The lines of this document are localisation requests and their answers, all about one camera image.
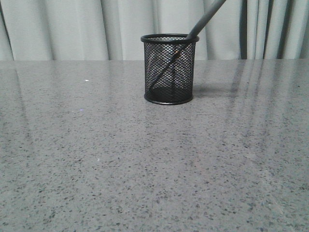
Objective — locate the light grey curtain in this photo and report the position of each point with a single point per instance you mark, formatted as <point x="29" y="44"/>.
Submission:
<point x="111" y="29"/>

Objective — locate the grey orange handled scissors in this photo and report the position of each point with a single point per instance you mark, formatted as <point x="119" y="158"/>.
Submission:
<point x="216" y="5"/>

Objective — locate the black mesh pen cup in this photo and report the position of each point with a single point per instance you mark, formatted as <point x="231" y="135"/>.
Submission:
<point x="169" y="68"/>

